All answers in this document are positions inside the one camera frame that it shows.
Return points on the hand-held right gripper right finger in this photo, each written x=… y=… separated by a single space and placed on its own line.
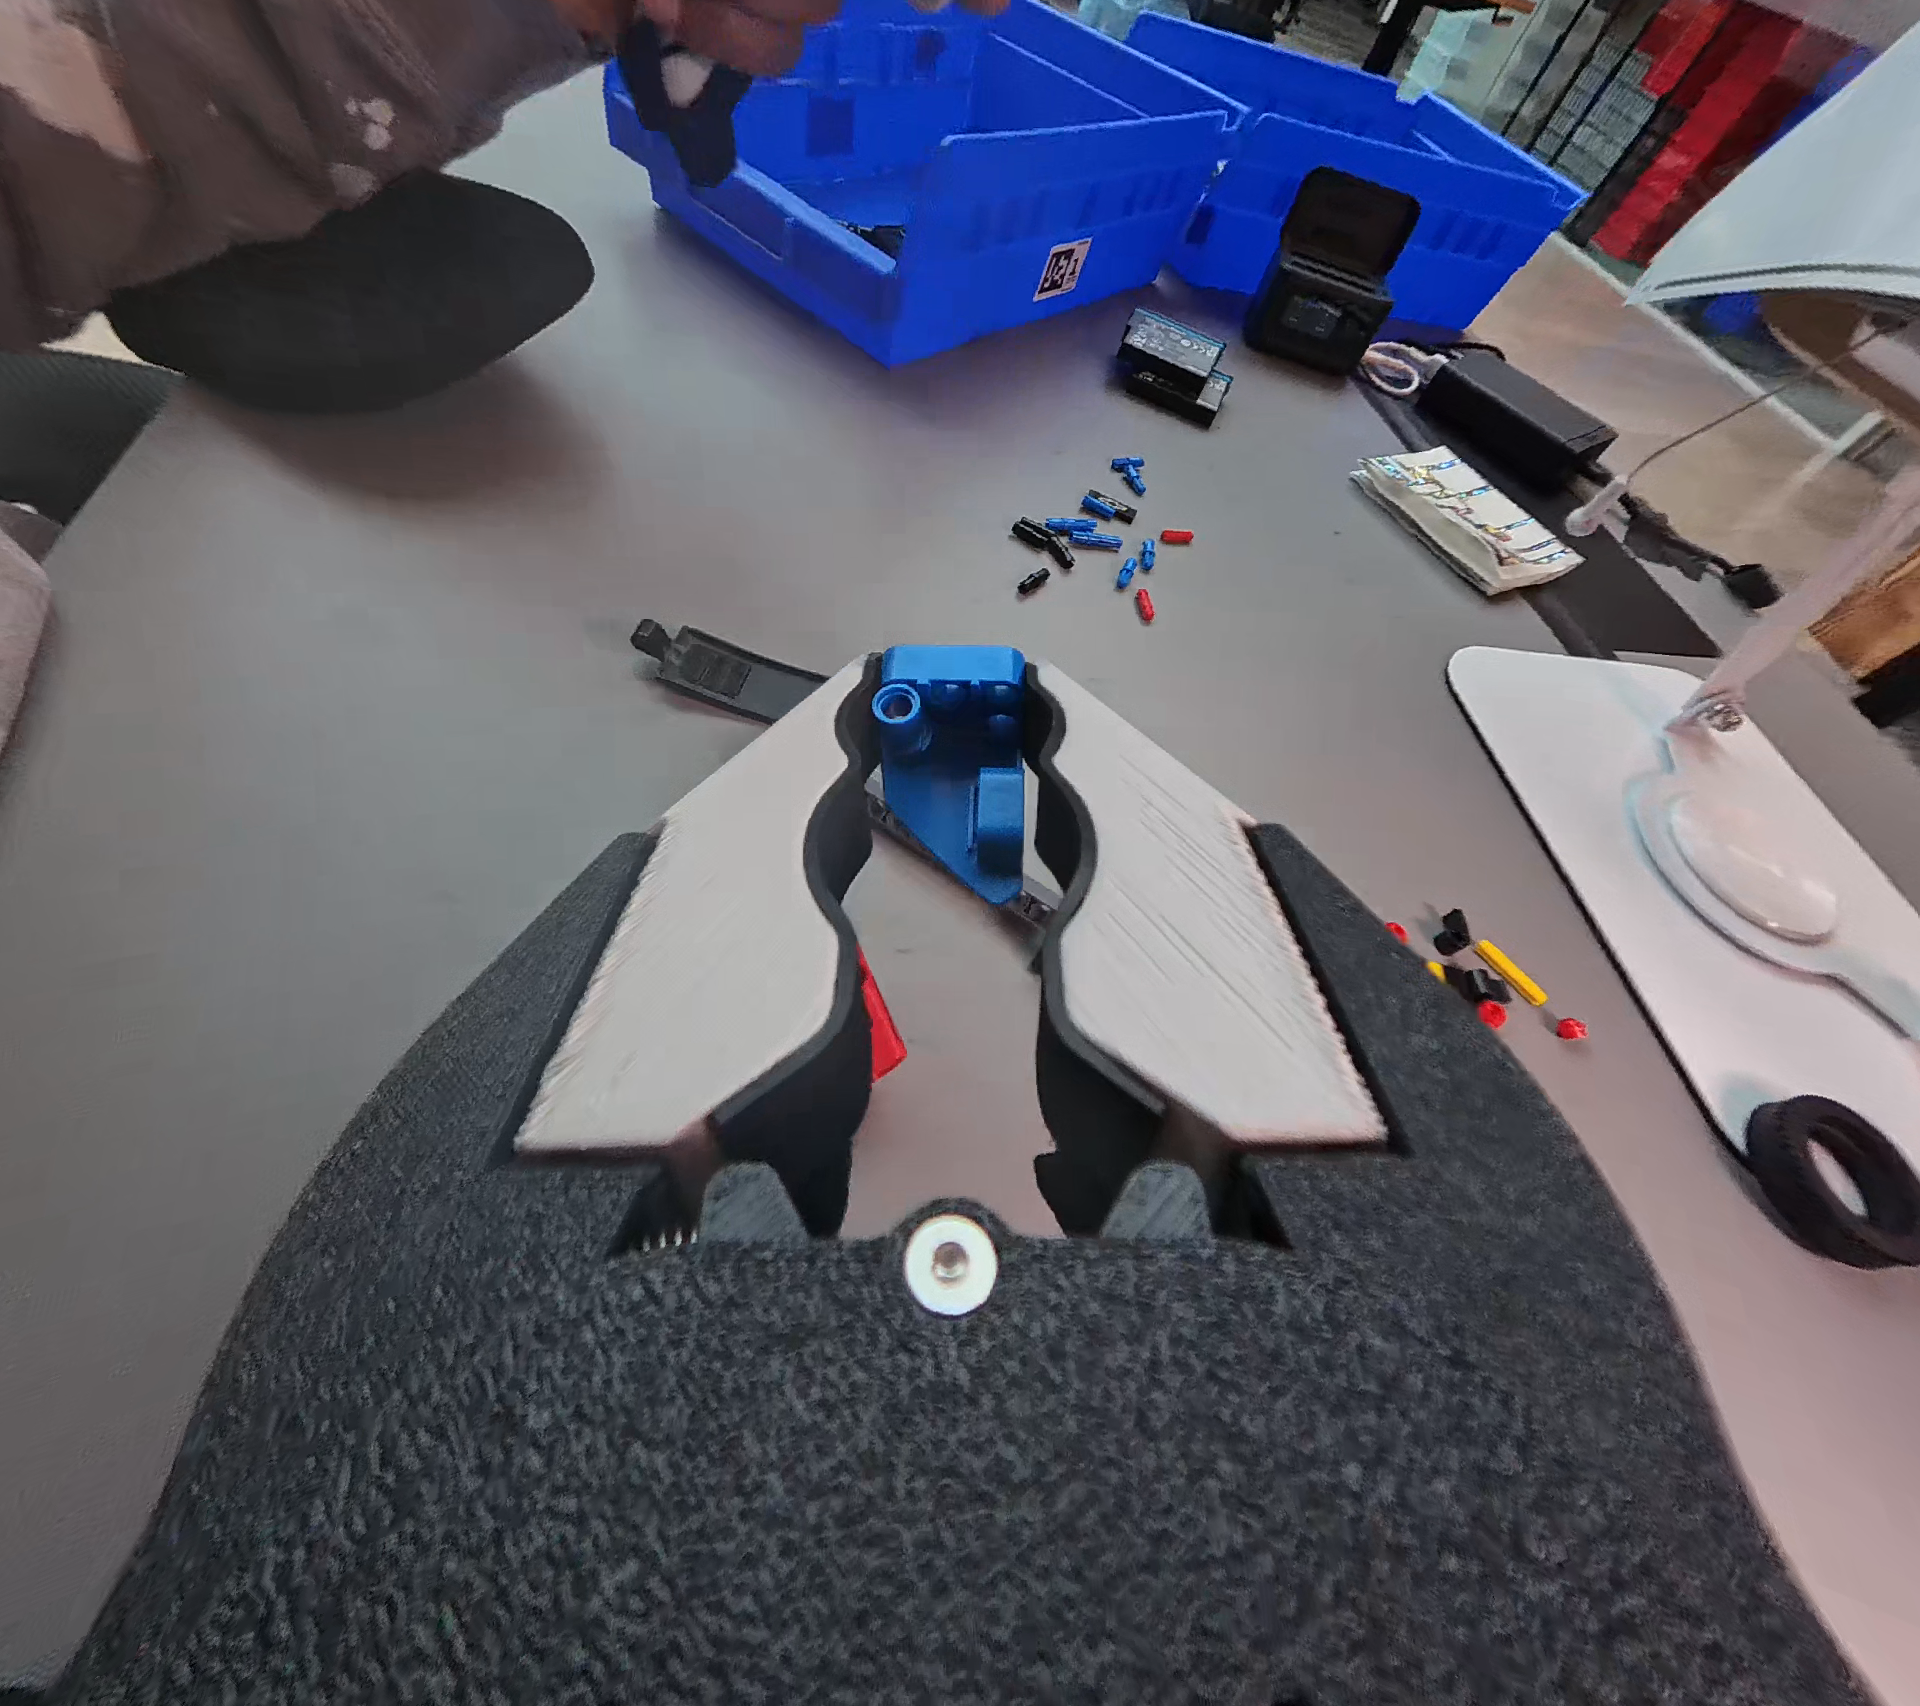
x=1201 y=971

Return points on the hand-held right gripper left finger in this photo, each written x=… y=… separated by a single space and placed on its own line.
x=705 y=971

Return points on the red connector piece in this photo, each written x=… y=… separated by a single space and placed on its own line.
x=882 y=1025

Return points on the blue connector piece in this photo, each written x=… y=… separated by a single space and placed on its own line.
x=938 y=760

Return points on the person's left forearm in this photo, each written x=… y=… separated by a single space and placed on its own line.
x=225 y=57

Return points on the grey desk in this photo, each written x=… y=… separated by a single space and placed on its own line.
x=451 y=567

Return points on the black small connector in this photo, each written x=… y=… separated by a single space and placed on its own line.
x=1479 y=985
x=1448 y=935

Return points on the black ribbed panel piece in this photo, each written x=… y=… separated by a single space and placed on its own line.
x=720 y=670

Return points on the yellow axle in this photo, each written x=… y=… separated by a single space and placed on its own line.
x=1510 y=971

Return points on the white stand base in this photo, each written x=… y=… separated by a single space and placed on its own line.
x=1561 y=807

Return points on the blue bin with square tag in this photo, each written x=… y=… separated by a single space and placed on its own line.
x=960 y=221

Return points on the scatter of small connector pins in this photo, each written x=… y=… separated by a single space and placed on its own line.
x=1072 y=525

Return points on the black hard case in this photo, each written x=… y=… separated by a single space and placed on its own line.
x=1335 y=236

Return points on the black battery pack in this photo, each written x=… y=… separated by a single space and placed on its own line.
x=1170 y=341
x=1185 y=405

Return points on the folded paper leaflet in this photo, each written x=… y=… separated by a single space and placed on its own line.
x=1471 y=520

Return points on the blue storage bin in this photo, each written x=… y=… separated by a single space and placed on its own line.
x=1471 y=221

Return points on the black tape roll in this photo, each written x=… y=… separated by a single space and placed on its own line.
x=1784 y=1180

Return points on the black power adapter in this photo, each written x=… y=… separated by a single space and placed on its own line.
x=1515 y=400

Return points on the stack of red blue crates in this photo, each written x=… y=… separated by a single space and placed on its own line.
x=1695 y=116

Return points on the dark cloth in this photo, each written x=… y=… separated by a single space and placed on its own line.
x=345 y=296

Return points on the person's grey patterned sweatshirt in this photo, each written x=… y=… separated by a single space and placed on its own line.
x=19 y=626

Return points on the open instruction manual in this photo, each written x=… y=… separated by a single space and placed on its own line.
x=1830 y=206

